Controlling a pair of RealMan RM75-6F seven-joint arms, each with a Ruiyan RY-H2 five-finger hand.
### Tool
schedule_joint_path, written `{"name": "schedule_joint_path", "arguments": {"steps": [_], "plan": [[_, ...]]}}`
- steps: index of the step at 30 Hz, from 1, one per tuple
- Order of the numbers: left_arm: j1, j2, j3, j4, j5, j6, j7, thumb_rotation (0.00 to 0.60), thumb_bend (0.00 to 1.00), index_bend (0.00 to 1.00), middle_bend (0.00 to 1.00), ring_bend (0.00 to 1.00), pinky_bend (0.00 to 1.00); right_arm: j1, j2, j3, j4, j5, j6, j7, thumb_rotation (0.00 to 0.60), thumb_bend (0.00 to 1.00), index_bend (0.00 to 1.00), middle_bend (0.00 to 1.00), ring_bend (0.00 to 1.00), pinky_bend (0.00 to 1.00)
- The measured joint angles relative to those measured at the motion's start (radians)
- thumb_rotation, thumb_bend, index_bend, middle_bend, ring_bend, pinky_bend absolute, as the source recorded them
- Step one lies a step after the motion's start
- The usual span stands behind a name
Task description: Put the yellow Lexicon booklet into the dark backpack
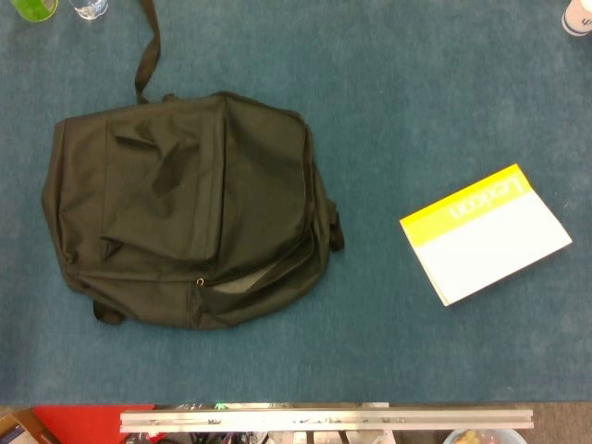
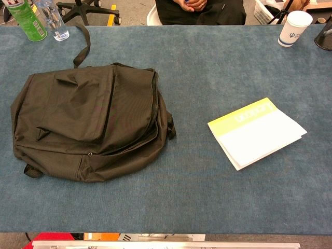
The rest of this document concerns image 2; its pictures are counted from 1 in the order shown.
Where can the black fabric backpack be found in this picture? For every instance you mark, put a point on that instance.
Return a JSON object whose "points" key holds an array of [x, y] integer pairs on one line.
{"points": [[90, 116]]}

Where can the yellow and white booklet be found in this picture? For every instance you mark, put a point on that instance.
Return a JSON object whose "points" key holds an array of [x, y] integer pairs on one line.
{"points": [[259, 137]]}

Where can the seated person in black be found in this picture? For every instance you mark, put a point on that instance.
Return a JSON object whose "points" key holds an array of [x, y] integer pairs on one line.
{"points": [[220, 15]]}

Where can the blue felt table cloth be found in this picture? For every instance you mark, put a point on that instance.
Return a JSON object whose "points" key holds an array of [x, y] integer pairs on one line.
{"points": [[207, 194]]}

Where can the white chair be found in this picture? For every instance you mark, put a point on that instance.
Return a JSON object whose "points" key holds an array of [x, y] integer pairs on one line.
{"points": [[151, 16]]}

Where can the grey metal plate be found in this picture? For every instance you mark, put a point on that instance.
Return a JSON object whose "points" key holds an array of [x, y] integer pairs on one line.
{"points": [[155, 236]]}

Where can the orange panel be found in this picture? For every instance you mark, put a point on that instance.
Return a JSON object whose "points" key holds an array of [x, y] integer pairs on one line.
{"points": [[103, 236]]}

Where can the black office chair base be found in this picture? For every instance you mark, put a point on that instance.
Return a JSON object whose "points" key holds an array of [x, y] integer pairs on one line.
{"points": [[85, 10]]}

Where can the clear plastic water bottle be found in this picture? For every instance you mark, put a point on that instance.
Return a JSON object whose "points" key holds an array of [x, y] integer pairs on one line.
{"points": [[57, 26]]}

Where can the white plastic basket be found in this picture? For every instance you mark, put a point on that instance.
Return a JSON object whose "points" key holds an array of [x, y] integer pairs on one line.
{"points": [[262, 13]]}

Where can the red panel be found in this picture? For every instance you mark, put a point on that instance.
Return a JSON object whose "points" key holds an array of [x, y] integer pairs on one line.
{"points": [[52, 236]]}

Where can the white paper cup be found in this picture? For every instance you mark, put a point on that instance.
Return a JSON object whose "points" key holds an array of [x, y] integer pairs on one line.
{"points": [[294, 28]]}

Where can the black tripod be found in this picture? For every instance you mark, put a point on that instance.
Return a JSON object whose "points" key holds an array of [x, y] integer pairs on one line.
{"points": [[282, 13]]}

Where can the green plastic bottle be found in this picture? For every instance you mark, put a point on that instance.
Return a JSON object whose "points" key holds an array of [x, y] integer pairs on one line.
{"points": [[28, 23]]}

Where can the black conical object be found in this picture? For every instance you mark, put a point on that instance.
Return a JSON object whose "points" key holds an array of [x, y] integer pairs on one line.
{"points": [[325, 39]]}

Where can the aluminium profile rail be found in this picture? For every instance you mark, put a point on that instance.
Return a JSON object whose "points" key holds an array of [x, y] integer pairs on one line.
{"points": [[166, 245]]}

